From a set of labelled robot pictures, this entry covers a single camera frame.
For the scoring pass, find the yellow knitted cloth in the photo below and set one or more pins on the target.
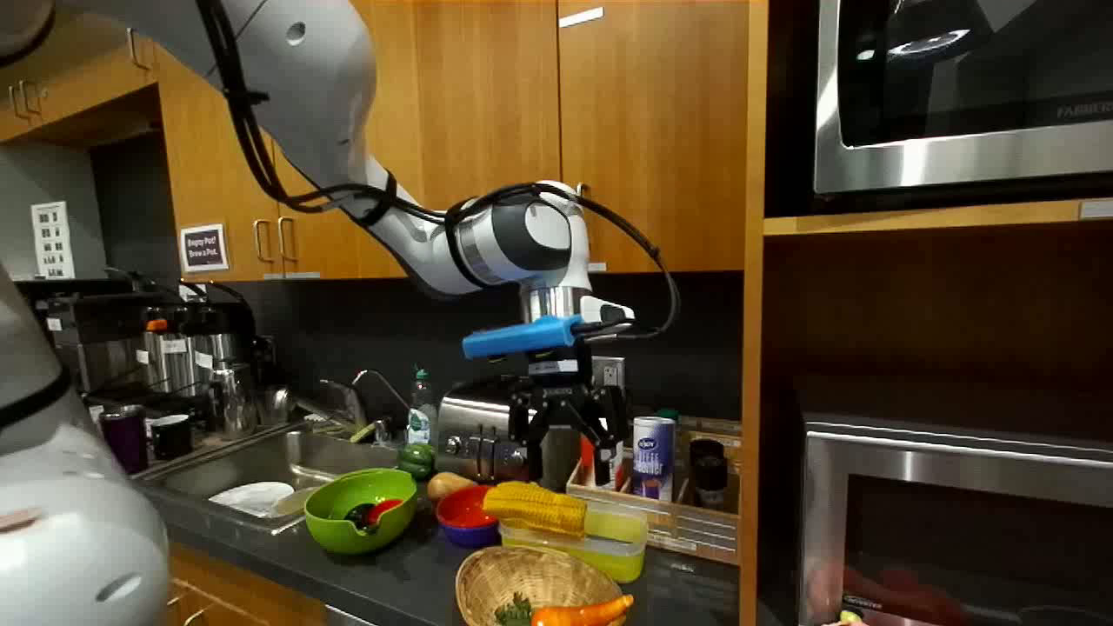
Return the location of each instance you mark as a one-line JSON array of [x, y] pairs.
[[536, 509]]

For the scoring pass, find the white plate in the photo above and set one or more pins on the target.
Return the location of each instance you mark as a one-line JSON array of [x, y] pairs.
[[266, 497]]

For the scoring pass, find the wooden condiment tray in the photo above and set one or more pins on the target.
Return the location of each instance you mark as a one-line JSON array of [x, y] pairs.
[[693, 505]]

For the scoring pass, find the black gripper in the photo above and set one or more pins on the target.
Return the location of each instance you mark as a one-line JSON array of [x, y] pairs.
[[565, 394]]

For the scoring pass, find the dish soap bottle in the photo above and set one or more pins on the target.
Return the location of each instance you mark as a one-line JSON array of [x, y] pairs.
[[424, 412]]

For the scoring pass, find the lower stainless oven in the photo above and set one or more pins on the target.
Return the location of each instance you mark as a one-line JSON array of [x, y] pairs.
[[954, 525]]

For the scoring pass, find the silver toaster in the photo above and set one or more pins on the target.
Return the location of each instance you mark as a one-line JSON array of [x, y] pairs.
[[474, 439]]

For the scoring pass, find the black coffee machine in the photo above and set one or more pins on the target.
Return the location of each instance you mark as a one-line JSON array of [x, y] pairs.
[[154, 344]]

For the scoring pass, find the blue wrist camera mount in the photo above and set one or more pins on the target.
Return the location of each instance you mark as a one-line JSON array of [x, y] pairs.
[[522, 339]]

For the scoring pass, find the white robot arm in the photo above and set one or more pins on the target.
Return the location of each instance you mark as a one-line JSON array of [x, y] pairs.
[[81, 542]]

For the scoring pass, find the clear plastic container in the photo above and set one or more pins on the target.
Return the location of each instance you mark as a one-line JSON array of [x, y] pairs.
[[615, 542]]

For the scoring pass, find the steel kitchen sink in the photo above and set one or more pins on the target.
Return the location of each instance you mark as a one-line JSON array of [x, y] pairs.
[[304, 461]]

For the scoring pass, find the upper stainless microwave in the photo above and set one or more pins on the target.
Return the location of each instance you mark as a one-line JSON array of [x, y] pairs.
[[963, 92]]

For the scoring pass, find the red bowl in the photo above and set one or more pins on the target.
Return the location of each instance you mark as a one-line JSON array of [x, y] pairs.
[[463, 521]]

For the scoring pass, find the orange carrot with green top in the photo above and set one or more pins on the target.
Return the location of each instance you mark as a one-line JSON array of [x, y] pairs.
[[602, 614]]

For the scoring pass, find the chrome sink faucet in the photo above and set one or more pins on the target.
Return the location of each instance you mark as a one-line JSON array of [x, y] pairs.
[[347, 412]]

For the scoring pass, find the green mixing bowl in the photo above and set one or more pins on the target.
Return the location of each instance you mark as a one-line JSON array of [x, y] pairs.
[[338, 512]]

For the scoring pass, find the woven wicker basket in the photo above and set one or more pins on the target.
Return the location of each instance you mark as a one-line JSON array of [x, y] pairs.
[[497, 575]]

